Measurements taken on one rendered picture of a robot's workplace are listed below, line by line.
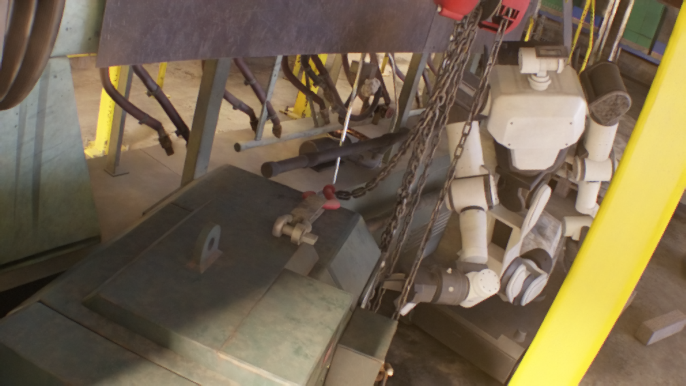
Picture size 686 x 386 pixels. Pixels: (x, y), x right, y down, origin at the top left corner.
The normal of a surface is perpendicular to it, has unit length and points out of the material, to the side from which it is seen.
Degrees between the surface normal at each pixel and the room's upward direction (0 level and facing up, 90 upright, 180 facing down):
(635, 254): 90
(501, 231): 117
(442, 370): 0
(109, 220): 0
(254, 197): 0
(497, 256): 27
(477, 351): 90
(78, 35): 90
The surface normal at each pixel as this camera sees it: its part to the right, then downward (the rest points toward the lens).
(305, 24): 0.78, 0.44
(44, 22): -0.40, 0.33
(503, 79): -0.11, -0.65
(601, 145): -0.07, 0.76
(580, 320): -0.57, 0.21
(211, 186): 0.26, -0.87
